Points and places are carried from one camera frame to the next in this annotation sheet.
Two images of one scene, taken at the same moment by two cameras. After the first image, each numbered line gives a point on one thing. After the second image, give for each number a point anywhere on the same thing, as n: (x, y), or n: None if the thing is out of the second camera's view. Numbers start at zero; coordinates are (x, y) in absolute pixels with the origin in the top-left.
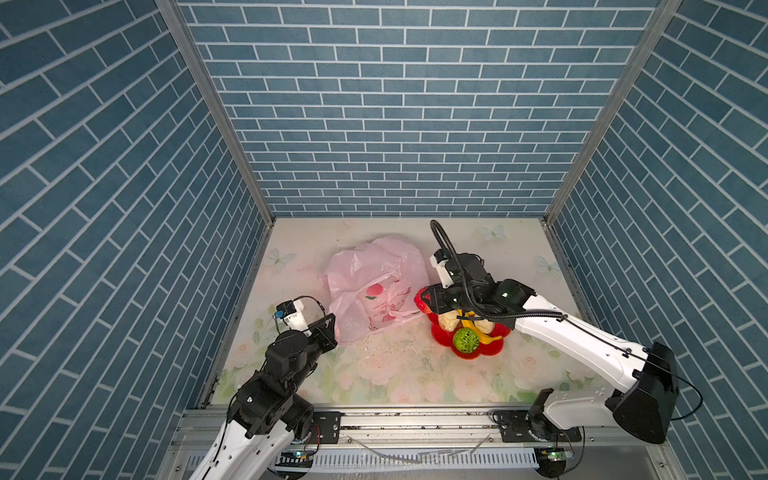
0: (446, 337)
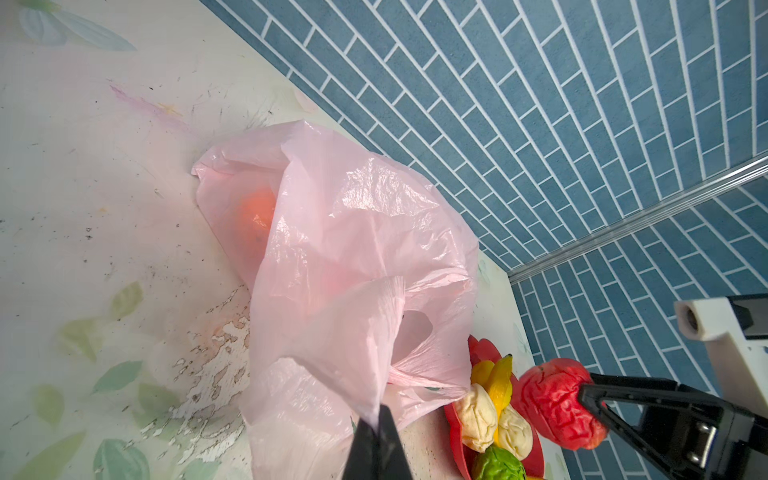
0: (482, 350)
